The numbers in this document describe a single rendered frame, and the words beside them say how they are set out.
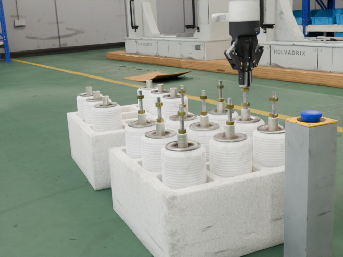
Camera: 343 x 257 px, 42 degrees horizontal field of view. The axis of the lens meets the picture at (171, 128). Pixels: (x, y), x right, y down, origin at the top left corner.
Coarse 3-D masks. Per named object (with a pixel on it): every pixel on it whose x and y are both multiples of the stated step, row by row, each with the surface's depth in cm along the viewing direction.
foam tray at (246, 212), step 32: (128, 160) 111; (128, 192) 110; (160, 192) 90; (192, 192) 90; (224, 192) 93; (256, 192) 97; (128, 224) 115; (160, 224) 93; (192, 224) 91; (224, 224) 95; (256, 224) 98; (160, 256) 96; (192, 256) 93; (224, 256) 96
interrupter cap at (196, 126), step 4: (192, 124) 112; (196, 124) 112; (212, 124) 111; (216, 124) 111; (192, 128) 108; (196, 128) 108; (200, 128) 108; (204, 128) 108; (208, 128) 107; (212, 128) 107; (216, 128) 108
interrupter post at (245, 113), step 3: (243, 108) 115; (249, 108) 114; (243, 111) 114; (246, 111) 113; (249, 111) 114; (243, 114) 114; (246, 114) 114; (249, 114) 114; (243, 117) 114; (246, 117) 114; (249, 117) 114; (243, 120) 114; (246, 120) 114; (249, 120) 114
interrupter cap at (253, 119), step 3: (234, 117) 117; (237, 117) 117; (240, 117) 117; (252, 117) 116; (255, 117) 116; (258, 117) 115; (234, 120) 114; (237, 120) 114; (240, 120) 115; (252, 120) 113; (255, 120) 113; (258, 120) 113; (243, 123) 112; (246, 123) 111
